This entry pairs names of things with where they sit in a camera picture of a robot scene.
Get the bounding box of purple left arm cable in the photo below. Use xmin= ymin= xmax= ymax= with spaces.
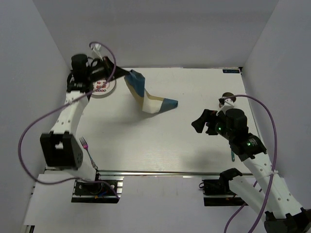
xmin=18 ymin=42 xmax=120 ymax=202

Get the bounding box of white plate with red print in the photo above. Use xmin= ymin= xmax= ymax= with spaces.
xmin=91 ymin=79 xmax=117 ymax=98

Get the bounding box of blue right corner sticker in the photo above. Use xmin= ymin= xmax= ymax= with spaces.
xmin=223 ymin=69 xmax=240 ymax=73

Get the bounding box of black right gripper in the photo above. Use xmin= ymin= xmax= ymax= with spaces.
xmin=191 ymin=109 xmax=234 ymax=140

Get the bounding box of fork with pink handle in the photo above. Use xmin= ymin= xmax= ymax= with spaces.
xmin=79 ymin=137 xmax=98 ymax=170

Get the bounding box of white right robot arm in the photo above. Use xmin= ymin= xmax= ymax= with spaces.
xmin=191 ymin=108 xmax=311 ymax=233

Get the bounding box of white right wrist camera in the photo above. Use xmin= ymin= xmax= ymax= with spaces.
xmin=216 ymin=97 xmax=236 ymax=116

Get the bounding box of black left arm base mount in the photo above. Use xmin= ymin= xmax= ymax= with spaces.
xmin=71 ymin=177 xmax=123 ymax=204

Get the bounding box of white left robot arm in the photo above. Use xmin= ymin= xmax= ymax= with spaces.
xmin=40 ymin=54 xmax=129 ymax=194

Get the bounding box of knife with teal handle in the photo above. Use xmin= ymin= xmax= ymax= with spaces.
xmin=231 ymin=150 xmax=235 ymax=162

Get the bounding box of blue tan white cloth napkin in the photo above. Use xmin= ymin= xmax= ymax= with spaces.
xmin=124 ymin=70 xmax=178 ymax=114

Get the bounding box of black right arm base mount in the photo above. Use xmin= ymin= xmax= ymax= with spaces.
xmin=199 ymin=179 xmax=245 ymax=207

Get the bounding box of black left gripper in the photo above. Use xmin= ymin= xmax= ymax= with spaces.
xmin=86 ymin=56 xmax=128 ymax=83

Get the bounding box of brown metal cup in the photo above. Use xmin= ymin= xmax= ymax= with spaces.
xmin=218 ymin=92 xmax=236 ymax=108

